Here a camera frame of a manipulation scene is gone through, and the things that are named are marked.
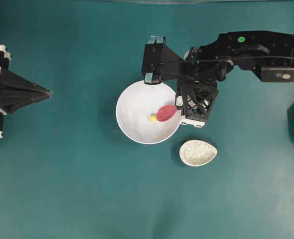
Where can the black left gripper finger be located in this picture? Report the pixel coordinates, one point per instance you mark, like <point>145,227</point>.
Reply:
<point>12,80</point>
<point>9,105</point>

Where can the speckled egg-shaped dish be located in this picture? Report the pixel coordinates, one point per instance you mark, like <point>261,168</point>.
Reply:
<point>195,153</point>

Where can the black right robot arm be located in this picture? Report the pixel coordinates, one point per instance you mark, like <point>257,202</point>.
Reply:
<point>268,55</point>

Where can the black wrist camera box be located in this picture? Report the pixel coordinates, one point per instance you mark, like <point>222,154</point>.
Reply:
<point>277,74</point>

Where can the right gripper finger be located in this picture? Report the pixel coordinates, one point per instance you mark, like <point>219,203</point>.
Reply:
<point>160,63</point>
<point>195,100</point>

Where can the white bowl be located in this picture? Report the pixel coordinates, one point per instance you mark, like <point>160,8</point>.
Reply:
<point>135,106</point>

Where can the yellow hexagonal prism block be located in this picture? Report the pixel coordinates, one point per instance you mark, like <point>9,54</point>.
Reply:
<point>153,118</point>

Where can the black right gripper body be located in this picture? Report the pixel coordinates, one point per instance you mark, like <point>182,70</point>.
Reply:
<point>209,72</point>

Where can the red plastic spoon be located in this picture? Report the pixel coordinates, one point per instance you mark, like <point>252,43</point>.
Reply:
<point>165,113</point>

